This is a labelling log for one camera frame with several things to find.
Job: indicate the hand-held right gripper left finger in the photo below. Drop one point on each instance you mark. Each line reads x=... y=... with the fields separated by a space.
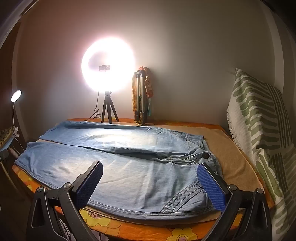
x=90 y=185

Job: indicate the orange floral bed sheet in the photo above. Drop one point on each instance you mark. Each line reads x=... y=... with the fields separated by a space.
x=138 y=231

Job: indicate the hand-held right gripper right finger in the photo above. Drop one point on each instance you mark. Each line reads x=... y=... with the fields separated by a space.
x=211 y=185

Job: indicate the orange patterned cloth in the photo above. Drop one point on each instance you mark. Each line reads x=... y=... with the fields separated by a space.
x=149 y=85

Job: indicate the folded silver tripod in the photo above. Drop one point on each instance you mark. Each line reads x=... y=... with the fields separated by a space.
x=139 y=92

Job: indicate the light blue denim pants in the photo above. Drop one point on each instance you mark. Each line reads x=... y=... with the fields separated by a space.
x=138 y=162

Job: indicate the leopard print cloth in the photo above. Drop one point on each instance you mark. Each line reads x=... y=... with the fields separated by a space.
x=4 y=134

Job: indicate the black phone holder clamp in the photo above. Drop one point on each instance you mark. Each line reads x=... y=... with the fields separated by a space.
x=104 y=67

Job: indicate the white clip desk lamp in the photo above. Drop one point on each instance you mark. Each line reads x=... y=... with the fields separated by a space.
x=16 y=95

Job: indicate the beige blanket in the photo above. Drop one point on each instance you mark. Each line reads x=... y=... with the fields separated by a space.
x=231 y=157

